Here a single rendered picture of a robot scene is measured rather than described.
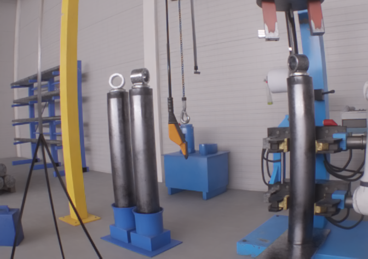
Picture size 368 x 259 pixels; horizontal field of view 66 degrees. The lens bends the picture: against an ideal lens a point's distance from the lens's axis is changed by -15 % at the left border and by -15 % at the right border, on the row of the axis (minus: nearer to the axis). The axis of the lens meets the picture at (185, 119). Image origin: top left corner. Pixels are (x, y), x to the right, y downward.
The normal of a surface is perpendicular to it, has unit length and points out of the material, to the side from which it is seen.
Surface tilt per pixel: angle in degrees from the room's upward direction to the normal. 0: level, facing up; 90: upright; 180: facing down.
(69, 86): 90
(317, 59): 90
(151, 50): 90
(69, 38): 90
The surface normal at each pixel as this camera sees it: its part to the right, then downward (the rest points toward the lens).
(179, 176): -0.62, 0.04
